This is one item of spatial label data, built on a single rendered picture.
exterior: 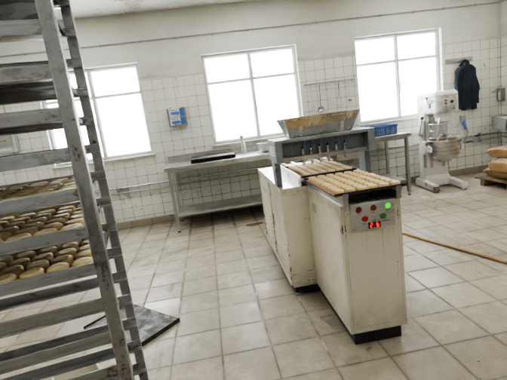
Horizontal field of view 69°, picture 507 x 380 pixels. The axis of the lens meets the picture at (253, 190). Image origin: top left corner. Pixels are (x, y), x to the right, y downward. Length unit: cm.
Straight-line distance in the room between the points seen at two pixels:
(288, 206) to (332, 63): 368
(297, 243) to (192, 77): 354
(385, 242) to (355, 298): 35
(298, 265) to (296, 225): 31
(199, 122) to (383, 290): 404
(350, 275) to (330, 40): 444
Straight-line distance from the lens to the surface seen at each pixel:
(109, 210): 136
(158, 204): 578
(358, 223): 203
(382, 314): 232
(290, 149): 268
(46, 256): 114
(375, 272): 220
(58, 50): 91
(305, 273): 284
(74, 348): 105
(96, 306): 100
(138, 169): 573
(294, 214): 268
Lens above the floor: 134
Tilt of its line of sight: 11 degrees down
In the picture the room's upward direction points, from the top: 8 degrees counter-clockwise
